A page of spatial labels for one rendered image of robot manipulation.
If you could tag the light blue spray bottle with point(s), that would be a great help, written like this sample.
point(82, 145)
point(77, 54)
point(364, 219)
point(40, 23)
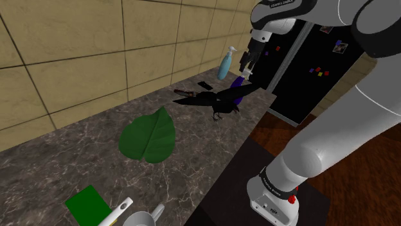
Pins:
point(225, 65)

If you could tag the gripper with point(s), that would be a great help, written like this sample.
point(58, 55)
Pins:
point(252, 53)

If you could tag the black refrigerator with magnets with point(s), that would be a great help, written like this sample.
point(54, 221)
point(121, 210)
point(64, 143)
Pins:
point(297, 81)

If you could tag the green leaf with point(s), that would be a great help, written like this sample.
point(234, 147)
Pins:
point(148, 137)

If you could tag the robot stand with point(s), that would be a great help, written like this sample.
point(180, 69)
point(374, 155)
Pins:
point(235, 194)

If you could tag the purple spray bottle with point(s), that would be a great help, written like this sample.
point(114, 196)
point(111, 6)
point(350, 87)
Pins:
point(237, 86)

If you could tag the green flat box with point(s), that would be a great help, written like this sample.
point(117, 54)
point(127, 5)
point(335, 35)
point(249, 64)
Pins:
point(87, 208)

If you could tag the black phone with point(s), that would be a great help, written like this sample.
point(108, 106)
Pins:
point(205, 85)

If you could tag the black crow figure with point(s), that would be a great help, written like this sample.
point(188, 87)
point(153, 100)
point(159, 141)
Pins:
point(219, 101)

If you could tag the grey cup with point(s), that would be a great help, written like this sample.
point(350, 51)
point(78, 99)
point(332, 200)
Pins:
point(142, 219)

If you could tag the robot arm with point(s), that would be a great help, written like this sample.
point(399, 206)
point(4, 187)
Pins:
point(338, 131)

